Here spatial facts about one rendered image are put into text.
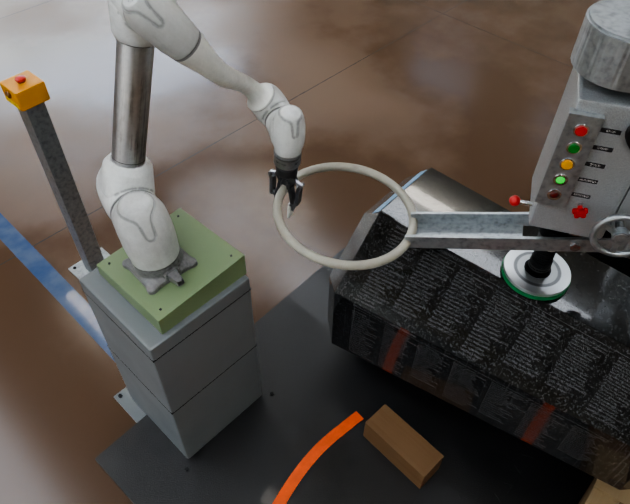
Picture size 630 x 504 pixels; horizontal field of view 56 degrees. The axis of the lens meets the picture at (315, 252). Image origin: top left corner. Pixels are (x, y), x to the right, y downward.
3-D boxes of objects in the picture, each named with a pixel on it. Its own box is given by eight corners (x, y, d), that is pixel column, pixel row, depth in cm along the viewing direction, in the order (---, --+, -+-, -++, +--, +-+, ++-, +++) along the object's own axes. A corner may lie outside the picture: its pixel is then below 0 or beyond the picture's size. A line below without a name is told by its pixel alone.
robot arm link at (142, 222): (139, 280, 179) (115, 230, 163) (120, 243, 190) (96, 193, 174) (188, 258, 184) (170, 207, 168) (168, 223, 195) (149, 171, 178)
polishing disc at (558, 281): (583, 286, 190) (585, 283, 189) (527, 304, 185) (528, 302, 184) (544, 240, 203) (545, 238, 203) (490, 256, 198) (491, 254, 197)
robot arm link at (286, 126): (309, 156, 192) (294, 131, 199) (313, 117, 180) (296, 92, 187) (278, 163, 188) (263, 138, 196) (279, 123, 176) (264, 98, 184)
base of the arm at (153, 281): (157, 303, 180) (152, 292, 176) (121, 264, 192) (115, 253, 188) (206, 270, 187) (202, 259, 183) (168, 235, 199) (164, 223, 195)
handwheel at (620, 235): (637, 239, 165) (661, 199, 154) (639, 265, 159) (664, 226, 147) (580, 227, 168) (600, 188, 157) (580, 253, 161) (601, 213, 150)
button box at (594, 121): (565, 201, 159) (605, 112, 138) (565, 208, 158) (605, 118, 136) (534, 195, 161) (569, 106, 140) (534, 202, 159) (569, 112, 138)
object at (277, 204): (427, 188, 214) (429, 182, 212) (401, 290, 183) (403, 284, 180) (298, 153, 220) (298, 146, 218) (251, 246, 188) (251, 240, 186)
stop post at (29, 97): (101, 248, 312) (30, 59, 231) (124, 267, 303) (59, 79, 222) (68, 269, 302) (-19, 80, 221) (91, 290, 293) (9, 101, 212)
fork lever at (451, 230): (642, 216, 179) (643, 203, 176) (646, 262, 166) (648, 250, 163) (415, 215, 205) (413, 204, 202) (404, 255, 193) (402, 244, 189)
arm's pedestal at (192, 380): (186, 479, 232) (145, 372, 172) (113, 397, 254) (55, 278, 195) (279, 395, 256) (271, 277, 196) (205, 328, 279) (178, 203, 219)
